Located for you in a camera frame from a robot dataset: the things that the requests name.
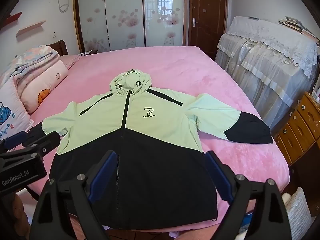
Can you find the pink plush bed blanket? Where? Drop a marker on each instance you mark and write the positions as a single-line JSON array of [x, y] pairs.
[[200, 80]]

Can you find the stack of books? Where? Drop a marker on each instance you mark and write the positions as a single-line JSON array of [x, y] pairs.
[[297, 26]]

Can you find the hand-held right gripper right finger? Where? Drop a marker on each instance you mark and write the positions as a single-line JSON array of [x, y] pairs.
[[220, 178]]

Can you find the white woven basket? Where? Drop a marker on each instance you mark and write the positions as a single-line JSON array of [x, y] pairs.
[[298, 210]]

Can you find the folded floral quilt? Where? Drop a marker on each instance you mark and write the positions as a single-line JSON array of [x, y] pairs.
[[37, 80]]

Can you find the plain pink pillow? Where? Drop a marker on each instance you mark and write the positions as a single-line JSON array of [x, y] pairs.
[[71, 61]]

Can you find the brown wooden door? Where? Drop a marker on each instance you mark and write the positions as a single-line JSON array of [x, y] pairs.
[[208, 10]]

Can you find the red wall shelf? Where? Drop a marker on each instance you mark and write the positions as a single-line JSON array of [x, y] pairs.
[[11, 18]]

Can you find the floral sliding door wardrobe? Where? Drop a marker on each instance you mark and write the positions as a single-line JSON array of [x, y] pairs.
[[125, 12]]

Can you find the wooden drawer cabinet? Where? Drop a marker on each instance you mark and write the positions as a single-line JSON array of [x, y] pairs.
[[300, 130]]

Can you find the white cartoon pillow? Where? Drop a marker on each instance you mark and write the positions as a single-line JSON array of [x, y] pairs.
[[11, 112]]

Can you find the white lace cloth covered furniture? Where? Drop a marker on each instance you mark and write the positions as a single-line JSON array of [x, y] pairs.
[[270, 62]]

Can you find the wooden headboard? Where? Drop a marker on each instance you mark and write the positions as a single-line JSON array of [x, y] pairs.
[[58, 47]]

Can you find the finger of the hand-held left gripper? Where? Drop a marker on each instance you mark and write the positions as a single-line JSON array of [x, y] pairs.
[[41, 142], [16, 140]]

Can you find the green and black hooded jacket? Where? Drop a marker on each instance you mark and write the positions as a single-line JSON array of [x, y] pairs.
[[140, 155]]

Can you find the light wooden wall shelf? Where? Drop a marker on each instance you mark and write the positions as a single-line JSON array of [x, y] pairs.
[[31, 28]]

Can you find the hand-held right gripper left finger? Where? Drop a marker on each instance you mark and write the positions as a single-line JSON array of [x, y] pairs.
[[103, 176]]

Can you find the white wall socket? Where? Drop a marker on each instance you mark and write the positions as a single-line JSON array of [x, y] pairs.
[[54, 35]]

